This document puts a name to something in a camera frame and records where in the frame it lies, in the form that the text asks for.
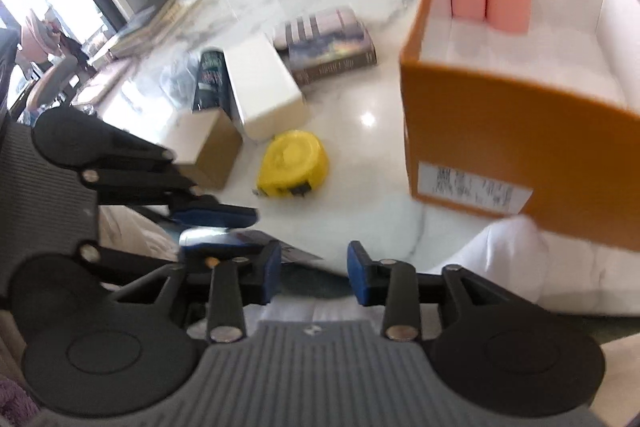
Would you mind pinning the white cloth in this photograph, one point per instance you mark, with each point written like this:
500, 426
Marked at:
500, 257

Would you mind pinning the brown cardboard box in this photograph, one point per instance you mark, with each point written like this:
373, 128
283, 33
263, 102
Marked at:
210, 152

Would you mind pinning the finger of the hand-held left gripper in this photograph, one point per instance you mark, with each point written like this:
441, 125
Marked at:
220, 252
215, 214

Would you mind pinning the purple fuzzy cloth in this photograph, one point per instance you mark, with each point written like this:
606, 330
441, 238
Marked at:
15, 404

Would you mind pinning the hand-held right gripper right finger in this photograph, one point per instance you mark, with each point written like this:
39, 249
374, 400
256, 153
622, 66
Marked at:
360, 274

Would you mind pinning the yellow tape measure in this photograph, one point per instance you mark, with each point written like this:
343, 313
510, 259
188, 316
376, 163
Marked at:
292, 162

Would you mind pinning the dark green shampoo bottle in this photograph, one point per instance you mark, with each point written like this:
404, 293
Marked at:
210, 82

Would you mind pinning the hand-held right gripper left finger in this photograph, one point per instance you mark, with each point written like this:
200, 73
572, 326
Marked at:
270, 274

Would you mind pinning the plaid glasses case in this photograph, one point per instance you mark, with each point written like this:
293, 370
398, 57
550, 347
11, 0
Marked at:
315, 24

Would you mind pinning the white rectangular box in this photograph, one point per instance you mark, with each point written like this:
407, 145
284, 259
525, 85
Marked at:
260, 87

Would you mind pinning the white orange-rimmed box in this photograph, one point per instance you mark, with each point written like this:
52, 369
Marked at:
500, 132

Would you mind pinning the illustrated cover book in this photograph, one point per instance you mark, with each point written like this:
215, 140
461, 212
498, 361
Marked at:
340, 54

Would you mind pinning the stack of flat books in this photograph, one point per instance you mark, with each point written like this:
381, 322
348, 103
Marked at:
150, 27

